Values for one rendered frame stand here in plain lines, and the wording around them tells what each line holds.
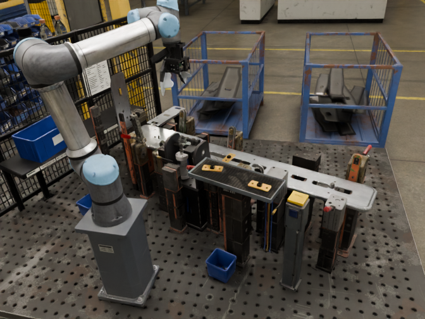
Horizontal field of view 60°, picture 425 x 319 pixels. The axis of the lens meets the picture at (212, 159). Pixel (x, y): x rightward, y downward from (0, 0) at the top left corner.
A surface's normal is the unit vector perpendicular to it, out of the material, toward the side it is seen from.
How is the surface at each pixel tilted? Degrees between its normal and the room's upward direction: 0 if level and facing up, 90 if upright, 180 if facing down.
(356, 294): 0
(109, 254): 90
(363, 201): 0
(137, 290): 89
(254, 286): 0
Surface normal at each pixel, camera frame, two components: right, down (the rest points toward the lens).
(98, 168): 0.03, -0.79
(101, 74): 0.84, 0.25
